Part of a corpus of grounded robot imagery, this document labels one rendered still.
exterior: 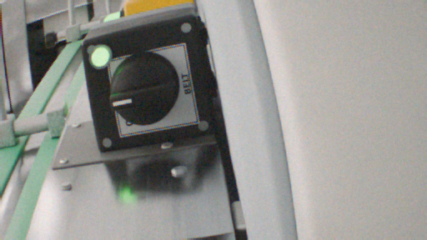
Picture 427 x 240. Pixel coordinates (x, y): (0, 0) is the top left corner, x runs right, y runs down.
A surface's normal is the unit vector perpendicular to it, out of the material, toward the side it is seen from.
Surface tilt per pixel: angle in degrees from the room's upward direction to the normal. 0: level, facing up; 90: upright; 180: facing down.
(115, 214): 90
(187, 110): 90
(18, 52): 90
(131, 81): 90
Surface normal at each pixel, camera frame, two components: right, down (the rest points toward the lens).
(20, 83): 0.04, 0.25
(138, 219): -0.17, -0.95
